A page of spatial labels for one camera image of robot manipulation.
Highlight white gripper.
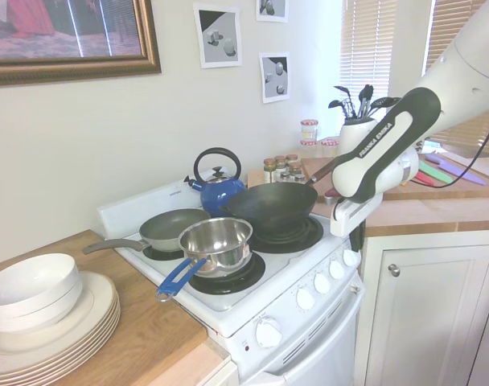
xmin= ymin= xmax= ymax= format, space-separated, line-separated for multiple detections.
xmin=330 ymin=192 xmax=384 ymax=253

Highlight black kitchen tongs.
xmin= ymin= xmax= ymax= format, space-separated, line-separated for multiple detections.
xmin=357 ymin=84 xmax=375 ymax=121

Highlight narrow wooden window blind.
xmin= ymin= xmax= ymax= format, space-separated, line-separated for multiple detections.
xmin=340 ymin=0 xmax=392 ymax=104

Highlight purple knife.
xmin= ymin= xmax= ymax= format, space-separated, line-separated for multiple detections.
xmin=423 ymin=154 xmax=487 ymax=187

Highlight white oven temperature knob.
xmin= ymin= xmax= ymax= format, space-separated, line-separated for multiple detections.
xmin=255 ymin=316 xmax=284 ymax=348

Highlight gold framed painting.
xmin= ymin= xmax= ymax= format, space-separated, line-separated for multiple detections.
xmin=0 ymin=0 xmax=162 ymax=88

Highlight white base cabinet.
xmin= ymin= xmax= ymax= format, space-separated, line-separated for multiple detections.
xmin=159 ymin=341 xmax=240 ymax=386

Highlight white oven door handle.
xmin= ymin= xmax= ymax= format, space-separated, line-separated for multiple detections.
xmin=282 ymin=281 xmax=363 ymax=379

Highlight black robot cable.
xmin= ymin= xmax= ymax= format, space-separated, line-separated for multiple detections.
xmin=407 ymin=106 xmax=489 ymax=188

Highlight steel saucepan blue handle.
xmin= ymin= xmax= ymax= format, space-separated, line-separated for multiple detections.
xmin=155 ymin=217 xmax=254 ymax=302

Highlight medium grey shapes print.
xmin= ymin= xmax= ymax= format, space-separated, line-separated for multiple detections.
xmin=259 ymin=51 xmax=291 ymax=105

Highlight wide wooden window blind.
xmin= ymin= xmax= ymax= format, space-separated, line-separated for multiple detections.
xmin=423 ymin=0 xmax=489 ymax=160

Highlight small grey shapes print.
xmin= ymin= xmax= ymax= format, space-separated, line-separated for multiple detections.
xmin=255 ymin=0 xmax=290 ymax=23

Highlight cream plate gold rim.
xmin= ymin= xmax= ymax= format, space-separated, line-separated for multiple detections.
xmin=0 ymin=269 xmax=119 ymax=357
xmin=0 ymin=312 xmax=121 ymax=375
xmin=0 ymin=304 xmax=121 ymax=366
xmin=0 ymin=316 xmax=121 ymax=383
xmin=0 ymin=299 xmax=120 ymax=362
xmin=0 ymin=308 xmax=121 ymax=370

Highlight large grey shapes print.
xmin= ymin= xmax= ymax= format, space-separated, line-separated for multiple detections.
xmin=193 ymin=2 xmax=242 ymax=69

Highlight grey frying pan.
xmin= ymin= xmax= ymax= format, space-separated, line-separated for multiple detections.
xmin=82 ymin=208 xmax=212 ymax=255

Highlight black wok wooden handle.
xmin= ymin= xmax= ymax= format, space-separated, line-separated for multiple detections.
xmin=220 ymin=159 xmax=337 ymax=235

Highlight group of spice jars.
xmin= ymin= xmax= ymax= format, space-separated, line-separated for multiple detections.
xmin=247 ymin=167 xmax=310 ymax=189

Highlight white bowl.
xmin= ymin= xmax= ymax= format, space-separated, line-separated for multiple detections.
xmin=0 ymin=277 xmax=84 ymax=333
xmin=0 ymin=253 xmax=80 ymax=318

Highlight white electric stove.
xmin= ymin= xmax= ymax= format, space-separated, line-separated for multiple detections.
xmin=96 ymin=176 xmax=366 ymax=386

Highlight white utensil holder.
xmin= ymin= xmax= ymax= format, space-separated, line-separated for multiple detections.
xmin=338 ymin=117 xmax=380 ymax=156

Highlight black slotted spatula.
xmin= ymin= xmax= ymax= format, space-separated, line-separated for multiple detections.
xmin=368 ymin=96 xmax=402 ymax=121

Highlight wooden cutting board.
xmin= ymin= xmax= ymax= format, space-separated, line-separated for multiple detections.
xmin=383 ymin=154 xmax=489 ymax=201

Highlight green knife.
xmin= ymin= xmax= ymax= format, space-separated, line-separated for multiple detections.
xmin=422 ymin=160 xmax=457 ymax=179

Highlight black coil burner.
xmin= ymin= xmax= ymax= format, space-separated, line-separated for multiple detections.
xmin=142 ymin=243 xmax=189 ymax=261
xmin=187 ymin=251 xmax=267 ymax=296
xmin=250 ymin=216 xmax=324 ymax=254

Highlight red handled utensil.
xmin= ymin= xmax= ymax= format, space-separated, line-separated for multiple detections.
xmin=323 ymin=187 xmax=342 ymax=207

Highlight cream cabinet with knob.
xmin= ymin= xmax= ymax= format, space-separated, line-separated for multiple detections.
xmin=359 ymin=228 xmax=489 ymax=386

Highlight blue kettle black handle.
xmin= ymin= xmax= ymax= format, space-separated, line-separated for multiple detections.
xmin=183 ymin=147 xmax=246 ymax=218

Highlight black nylon spoon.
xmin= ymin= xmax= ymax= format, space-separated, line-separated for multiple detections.
xmin=327 ymin=85 xmax=355 ymax=120

